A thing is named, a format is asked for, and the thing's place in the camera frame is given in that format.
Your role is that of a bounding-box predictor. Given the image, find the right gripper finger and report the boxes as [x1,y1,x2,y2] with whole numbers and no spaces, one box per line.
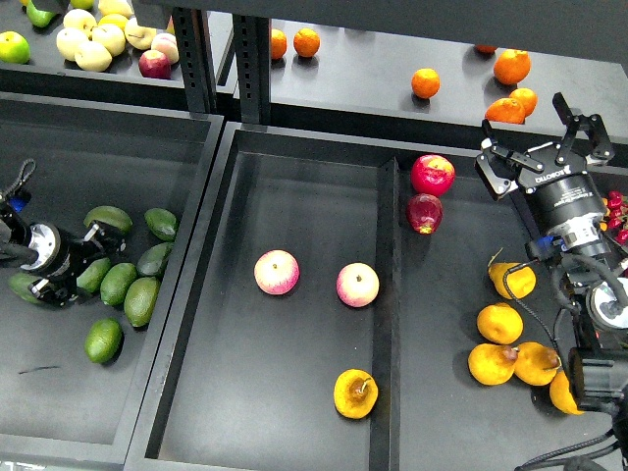
[551,91,615,168]
[474,119,545,200]

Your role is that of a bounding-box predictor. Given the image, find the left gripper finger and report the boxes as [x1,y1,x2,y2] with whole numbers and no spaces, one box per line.
[28,278,79,307]
[73,220,127,260]

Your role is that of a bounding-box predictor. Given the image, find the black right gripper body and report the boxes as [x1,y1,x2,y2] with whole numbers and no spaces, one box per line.
[517,142,605,240]

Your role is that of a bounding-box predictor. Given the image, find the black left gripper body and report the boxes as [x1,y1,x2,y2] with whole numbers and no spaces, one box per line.
[22,223,86,289]

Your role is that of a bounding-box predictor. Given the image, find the green avocado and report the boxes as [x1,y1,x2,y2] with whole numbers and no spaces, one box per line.
[83,317,123,364]
[83,205,132,235]

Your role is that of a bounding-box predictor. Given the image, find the yellow pear with stem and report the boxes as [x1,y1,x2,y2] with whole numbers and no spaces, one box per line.
[333,369,379,419]

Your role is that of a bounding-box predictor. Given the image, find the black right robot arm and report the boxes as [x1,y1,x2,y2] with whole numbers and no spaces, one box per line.
[475,93,627,455]

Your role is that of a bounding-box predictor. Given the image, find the green avocado top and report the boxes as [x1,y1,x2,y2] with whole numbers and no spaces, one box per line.
[83,205,132,235]

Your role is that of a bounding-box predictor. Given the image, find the yellow pear top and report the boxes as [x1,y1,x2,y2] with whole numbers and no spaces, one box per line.
[487,249,537,299]

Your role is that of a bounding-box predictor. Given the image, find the yellow pear middle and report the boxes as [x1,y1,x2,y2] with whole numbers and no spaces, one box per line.
[476,302,524,344]

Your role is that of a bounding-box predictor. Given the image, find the yellow pear lower right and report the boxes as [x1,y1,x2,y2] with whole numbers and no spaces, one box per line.
[514,341,561,387]

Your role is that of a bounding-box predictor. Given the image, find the yellow pear lower left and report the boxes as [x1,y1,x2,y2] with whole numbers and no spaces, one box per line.
[467,343,518,386]

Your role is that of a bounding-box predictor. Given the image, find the front orange right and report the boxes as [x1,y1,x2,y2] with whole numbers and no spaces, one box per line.
[485,98,526,125]

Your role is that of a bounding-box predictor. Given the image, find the red apple upper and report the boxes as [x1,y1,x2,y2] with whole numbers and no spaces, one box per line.
[410,154,456,197]

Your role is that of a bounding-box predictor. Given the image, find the small orange right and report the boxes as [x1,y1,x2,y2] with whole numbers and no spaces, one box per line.
[509,87,539,117]

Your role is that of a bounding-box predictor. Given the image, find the dark red apple lower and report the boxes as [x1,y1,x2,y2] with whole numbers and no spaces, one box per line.
[406,193,444,235]

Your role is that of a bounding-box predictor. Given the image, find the large orange right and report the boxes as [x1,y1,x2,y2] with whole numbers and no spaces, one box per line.
[494,49,532,85]

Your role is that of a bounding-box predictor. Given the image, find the orange on shelf centre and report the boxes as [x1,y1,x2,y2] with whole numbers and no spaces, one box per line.
[411,68,441,99]

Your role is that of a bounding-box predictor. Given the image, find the orange on shelf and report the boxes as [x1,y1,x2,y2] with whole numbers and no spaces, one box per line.
[411,68,441,99]
[270,28,288,61]
[292,27,321,58]

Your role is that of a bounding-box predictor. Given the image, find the black left tray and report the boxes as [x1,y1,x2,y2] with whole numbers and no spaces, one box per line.
[1,92,225,470]

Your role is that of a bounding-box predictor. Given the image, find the black tray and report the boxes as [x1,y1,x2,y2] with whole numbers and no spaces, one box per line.
[126,123,399,470]
[1,92,225,470]

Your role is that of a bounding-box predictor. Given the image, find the pink apple left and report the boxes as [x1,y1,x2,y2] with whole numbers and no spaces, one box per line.
[253,249,300,295]

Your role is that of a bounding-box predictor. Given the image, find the pink apple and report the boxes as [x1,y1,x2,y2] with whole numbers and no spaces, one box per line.
[253,249,300,295]
[336,262,380,308]

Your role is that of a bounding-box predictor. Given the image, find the pink apple right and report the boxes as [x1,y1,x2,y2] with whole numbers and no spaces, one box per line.
[336,262,380,308]

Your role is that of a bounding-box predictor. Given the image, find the red apple on shelf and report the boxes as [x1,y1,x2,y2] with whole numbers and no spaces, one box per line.
[138,49,172,79]

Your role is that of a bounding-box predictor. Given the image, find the black centre tray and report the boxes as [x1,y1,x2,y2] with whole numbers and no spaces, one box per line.
[126,123,399,470]

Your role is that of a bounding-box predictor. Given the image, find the green apple on shelf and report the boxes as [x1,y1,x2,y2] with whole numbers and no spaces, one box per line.
[0,30,30,65]

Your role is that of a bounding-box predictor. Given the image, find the orange on shelf left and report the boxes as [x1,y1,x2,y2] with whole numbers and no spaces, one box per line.
[270,28,288,61]

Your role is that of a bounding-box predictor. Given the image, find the black shelf post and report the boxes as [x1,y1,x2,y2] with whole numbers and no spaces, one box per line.
[233,14,271,125]

